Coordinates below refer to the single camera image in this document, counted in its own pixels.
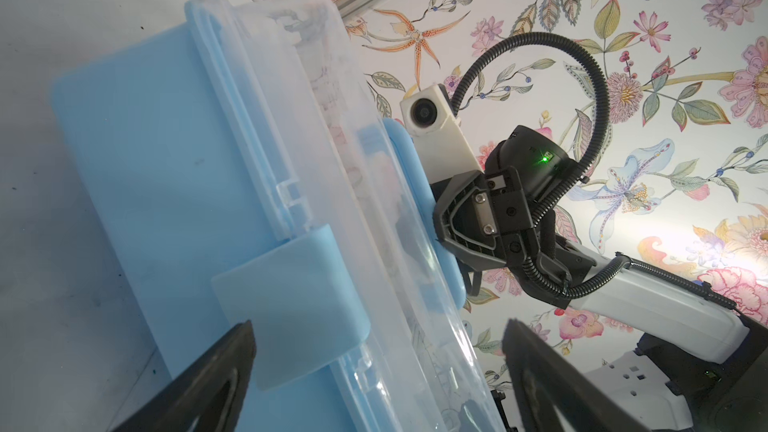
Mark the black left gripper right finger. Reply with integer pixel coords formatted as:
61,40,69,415
502,320,646,432

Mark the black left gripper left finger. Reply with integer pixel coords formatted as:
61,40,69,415
116,321,257,431

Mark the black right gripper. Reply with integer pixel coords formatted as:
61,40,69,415
433,126,585,307

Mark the clear plastic box lid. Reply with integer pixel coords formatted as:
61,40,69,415
185,0,503,431

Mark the blue plastic tool box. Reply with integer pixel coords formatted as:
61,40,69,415
50,19,469,432

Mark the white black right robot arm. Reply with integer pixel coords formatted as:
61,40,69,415
415,124,767,431

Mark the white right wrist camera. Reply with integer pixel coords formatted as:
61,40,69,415
400,84,481,184

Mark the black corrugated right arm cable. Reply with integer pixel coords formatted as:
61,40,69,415
449,31,738,312

